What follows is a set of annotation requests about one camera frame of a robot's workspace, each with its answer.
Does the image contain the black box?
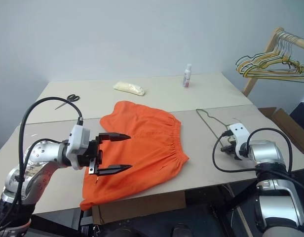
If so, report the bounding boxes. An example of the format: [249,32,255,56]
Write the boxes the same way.
[289,95,304,129]

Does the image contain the orange shorts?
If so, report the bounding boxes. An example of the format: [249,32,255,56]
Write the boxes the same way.
[79,100,190,211]

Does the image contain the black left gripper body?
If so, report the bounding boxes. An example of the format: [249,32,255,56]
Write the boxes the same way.
[77,136,104,175]

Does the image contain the small white pink bottle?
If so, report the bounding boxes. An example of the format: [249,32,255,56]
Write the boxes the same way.
[183,63,192,88]

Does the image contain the wooden clothes rack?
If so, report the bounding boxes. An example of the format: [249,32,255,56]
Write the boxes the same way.
[241,27,304,97]

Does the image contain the bunch of wire hangers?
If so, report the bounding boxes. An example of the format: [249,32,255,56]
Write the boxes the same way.
[235,31,304,83]

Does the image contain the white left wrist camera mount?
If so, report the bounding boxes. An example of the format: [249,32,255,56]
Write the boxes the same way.
[67,123,91,170]

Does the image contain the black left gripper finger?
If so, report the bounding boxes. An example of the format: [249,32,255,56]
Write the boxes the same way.
[97,132,132,143]
[96,164,132,177]

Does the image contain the white filled plastic bag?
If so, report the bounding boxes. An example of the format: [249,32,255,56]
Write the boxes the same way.
[113,81,146,96]

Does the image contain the olive wire hanger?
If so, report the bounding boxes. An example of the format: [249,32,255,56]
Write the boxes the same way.
[195,108,239,149]

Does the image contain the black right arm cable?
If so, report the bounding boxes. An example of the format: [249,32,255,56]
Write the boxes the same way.
[212,127,295,180]

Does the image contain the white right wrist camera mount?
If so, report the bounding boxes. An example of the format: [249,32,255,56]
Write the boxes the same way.
[228,122,252,160]

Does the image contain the black-handled scissors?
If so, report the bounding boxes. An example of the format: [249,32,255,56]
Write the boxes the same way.
[54,94,81,110]

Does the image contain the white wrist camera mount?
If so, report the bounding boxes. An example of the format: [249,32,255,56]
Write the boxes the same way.
[228,122,252,160]
[67,123,91,170]

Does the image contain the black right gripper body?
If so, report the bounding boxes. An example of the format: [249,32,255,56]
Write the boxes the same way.
[220,140,242,161]

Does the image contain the open brown cardboard box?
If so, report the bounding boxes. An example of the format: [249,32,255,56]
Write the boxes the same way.
[258,107,304,158]

